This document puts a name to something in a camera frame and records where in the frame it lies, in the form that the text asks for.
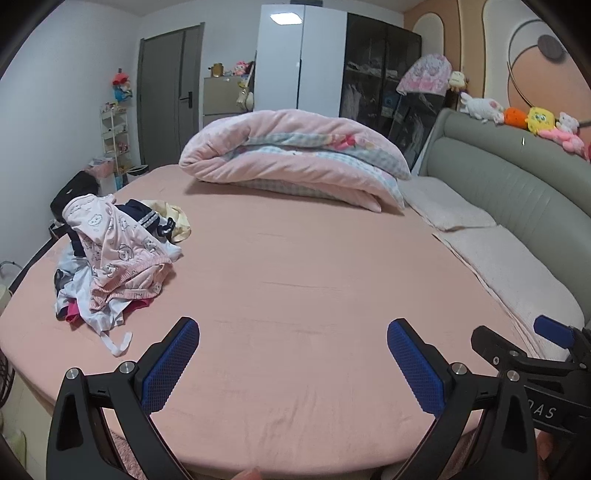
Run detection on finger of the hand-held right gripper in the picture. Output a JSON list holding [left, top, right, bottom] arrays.
[[470, 325, 578, 376], [533, 315, 591, 361]]

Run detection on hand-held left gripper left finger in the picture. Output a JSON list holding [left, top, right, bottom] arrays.
[[46, 316, 200, 480]]

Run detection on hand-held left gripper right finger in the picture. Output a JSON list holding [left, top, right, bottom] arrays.
[[387, 318, 541, 480]]

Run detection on pink cartoon print pants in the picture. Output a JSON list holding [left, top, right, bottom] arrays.
[[62, 194, 177, 311]]

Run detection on cream pillow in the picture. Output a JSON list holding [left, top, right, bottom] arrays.
[[434, 226, 586, 361]]

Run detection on magenta garment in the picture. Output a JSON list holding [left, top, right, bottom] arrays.
[[65, 298, 153, 325]]

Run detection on yellow garment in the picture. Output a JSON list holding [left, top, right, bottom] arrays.
[[141, 200, 192, 244]]

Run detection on grey green padded headboard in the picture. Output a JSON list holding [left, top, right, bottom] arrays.
[[418, 107, 591, 324]]

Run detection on black bag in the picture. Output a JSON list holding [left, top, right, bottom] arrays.
[[50, 171, 100, 222]]

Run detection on yellow plush toy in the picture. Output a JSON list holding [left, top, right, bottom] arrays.
[[526, 107, 557, 136]]

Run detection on white shelf rack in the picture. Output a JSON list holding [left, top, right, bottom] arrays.
[[100, 102, 130, 190]]

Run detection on white rabbit plush toy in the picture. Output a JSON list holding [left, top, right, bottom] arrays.
[[459, 92, 505, 125]]

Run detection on folded pink quilt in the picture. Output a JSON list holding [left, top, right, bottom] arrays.
[[178, 109, 413, 214]]

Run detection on beige cabinet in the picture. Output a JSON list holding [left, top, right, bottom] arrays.
[[203, 75, 252, 130]]

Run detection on grey door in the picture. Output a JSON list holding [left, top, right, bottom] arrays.
[[139, 25, 204, 169]]

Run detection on pink printed cloth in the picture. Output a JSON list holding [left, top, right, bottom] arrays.
[[397, 54, 452, 97]]

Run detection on red and blue plush toy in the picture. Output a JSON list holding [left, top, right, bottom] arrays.
[[112, 69, 134, 102]]

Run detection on white wardrobe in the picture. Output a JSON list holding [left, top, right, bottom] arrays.
[[254, 4, 348, 118]]

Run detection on black glass wardrobe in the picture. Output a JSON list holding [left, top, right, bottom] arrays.
[[339, 13, 423, 171]]

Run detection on round grey wall disc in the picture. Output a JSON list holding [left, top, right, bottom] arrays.
[[538, 36, 566, 61]]

